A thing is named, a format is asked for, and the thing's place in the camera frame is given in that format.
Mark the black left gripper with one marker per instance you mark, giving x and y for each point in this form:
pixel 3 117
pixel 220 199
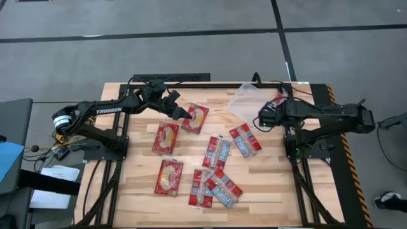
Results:
pixel 160 102

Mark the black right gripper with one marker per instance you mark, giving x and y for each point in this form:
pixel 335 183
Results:
pixel 271 115

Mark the red popcorn bag gold print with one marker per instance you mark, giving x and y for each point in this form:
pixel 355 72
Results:
pixel 195 118
pixel 166 138
pixel 169 178

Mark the red popcorn bag label side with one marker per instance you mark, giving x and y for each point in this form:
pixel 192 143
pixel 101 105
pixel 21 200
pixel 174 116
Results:
pixel 245 140
pixel 217 153
pixel 198 191
pixel 224 188

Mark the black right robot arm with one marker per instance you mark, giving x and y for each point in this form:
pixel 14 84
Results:
pixel 330 114

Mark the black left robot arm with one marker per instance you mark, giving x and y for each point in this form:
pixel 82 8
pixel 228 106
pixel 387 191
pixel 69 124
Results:
pixel 108 110

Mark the black mat with hazard stripe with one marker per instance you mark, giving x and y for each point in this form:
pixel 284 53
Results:
pixel 341 191

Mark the black stand foot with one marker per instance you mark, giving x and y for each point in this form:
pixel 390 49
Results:
pixel 394 121

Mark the small black device box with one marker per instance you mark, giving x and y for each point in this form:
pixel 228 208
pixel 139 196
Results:
pixel 61 154

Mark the white paper sheet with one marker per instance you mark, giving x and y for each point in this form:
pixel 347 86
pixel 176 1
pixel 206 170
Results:
pixel 49 199
pixel 60 173

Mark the person's shoe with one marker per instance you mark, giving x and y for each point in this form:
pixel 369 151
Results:
pixel 389 201

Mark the black ball knob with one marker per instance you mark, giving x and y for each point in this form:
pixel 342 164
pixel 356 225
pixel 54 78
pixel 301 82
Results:
pixel 35 148

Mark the black aluminium table frame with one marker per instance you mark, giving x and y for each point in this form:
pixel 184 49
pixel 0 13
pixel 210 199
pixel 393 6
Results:
pixel 206 86

